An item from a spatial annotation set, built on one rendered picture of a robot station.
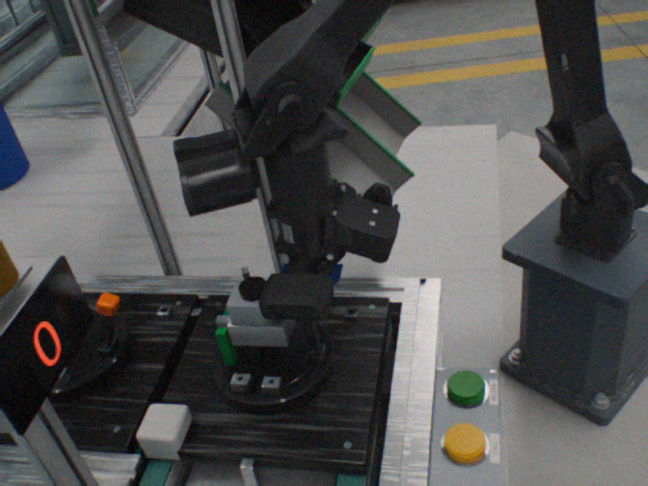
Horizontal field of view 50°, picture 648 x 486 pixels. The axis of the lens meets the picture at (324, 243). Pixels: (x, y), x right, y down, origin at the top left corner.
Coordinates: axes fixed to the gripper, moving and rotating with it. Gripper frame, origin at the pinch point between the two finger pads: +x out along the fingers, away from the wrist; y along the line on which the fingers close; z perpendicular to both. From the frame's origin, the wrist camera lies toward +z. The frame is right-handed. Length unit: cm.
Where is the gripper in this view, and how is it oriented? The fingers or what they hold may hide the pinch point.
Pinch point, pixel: (319, 285)
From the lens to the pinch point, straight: 69.7
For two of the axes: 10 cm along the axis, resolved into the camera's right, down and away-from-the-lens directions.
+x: 1.4, 7.9, 6.0
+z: 9.8, 0.0, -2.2
